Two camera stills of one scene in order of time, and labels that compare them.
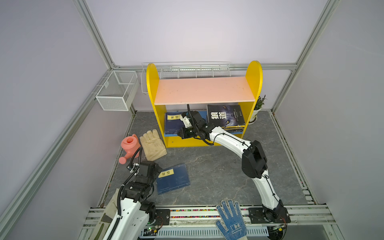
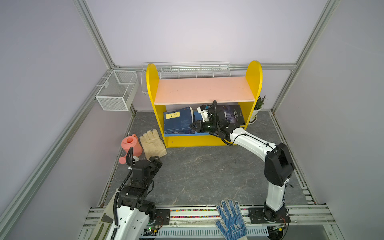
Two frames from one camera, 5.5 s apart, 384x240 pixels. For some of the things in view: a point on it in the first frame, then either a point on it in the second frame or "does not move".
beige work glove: (153, 146) does not move
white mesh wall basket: (118, 90) does not move
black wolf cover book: (225, 115) does not move
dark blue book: (172, 178) → (178, 122)
